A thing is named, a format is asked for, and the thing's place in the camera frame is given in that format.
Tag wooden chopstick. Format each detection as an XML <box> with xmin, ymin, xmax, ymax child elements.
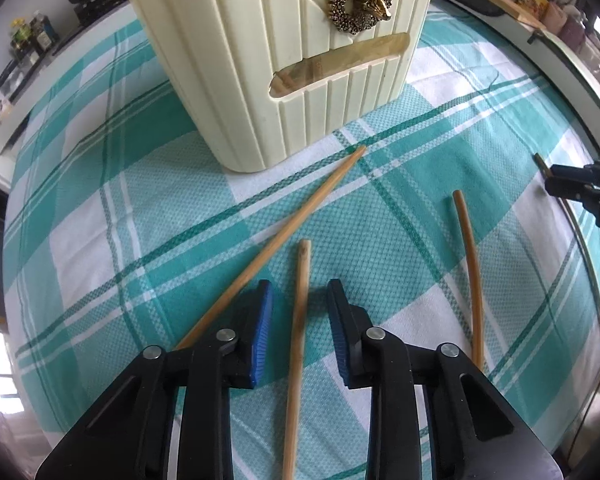
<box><xmin>281</xmin><ymin>239</ymin><xmax>312</xmax><ymax>480</ymax></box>
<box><xmin>451</xmin><ymin>190</ymin><xmax>486</xmax><ymax>369</ymax></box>
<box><xmin>534</xmin><ymin>152</ymin><xmax>600</xmax><ymax>340</ymax></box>
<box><xmin>175</xmin><ymin>145</ymin><xmax>368</xmax><ymax>351</ymax></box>

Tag dark sauce bottle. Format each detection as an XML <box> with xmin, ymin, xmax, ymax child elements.
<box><xmin>30</xmin><ymin>10</ymin><xmax>60</xmax><ymax>54</ymax></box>

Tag clear seasoning box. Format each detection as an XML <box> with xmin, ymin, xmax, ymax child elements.
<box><xmin>0</xmin><ymin>57</ymin><xmax>37</xmax><ymax>92</ymax></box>

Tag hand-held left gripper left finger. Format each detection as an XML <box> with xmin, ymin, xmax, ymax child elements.
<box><xmin>35</xmin><ymin>280</ymin><xmax>274</xmax><ymax>480</ymax></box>

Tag yellow cap bottle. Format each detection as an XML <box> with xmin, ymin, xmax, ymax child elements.
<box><xmin>8</xmin><ymin>16</ymin><xmax>34</xmax><ymax>59</ymax></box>

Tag black gas stove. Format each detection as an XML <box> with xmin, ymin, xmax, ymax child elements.
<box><xmin>50</xmin><ymin>0</ymin><xmax>136</xmax><ymax>56</ymax></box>

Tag teal checkered tablecloth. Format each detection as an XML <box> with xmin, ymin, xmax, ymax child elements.
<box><xmin>2</xmin><ymin>7</ymin><xmax>600</xmax><ymax>480</ymax></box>

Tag cream ribbed utensil holder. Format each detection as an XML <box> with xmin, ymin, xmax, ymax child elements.
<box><xmin>122</xmin><ymin>0</ymin><xmax>441</xmax><ymax>174</ymax></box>

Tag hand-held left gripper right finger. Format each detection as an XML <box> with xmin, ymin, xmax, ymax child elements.
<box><xmin>327</xmin><ymin>279</ymin><xmax>564</xmax><ymax>480</ymax></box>

